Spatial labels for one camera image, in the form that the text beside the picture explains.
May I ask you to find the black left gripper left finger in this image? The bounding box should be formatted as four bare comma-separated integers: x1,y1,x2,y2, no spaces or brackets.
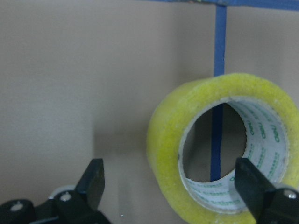
0,159,110,224

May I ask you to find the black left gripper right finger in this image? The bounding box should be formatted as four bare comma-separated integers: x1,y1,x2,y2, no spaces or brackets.
235,158,299,224

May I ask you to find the yellow packing tape roll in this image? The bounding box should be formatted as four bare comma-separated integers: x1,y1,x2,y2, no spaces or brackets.
147,73,299,224

